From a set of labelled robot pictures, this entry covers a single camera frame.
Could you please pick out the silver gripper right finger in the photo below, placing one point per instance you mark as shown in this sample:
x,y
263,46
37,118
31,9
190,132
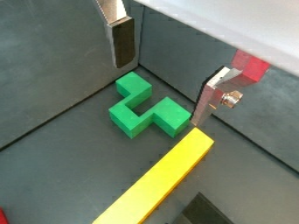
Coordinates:
x,y
219,91

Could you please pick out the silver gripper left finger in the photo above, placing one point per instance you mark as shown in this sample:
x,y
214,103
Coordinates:
x,y
120,30

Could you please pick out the yellow rectangular block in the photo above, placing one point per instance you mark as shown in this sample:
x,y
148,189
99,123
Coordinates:
x,y
146,194

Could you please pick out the red board base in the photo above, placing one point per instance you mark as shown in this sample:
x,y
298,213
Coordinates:
x,y
250,65

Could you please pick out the green zigzag block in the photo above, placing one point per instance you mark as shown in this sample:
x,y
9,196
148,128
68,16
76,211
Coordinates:
x,y
166,114

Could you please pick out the black angled holder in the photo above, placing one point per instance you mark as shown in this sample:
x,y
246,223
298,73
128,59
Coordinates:
x,y
200,212

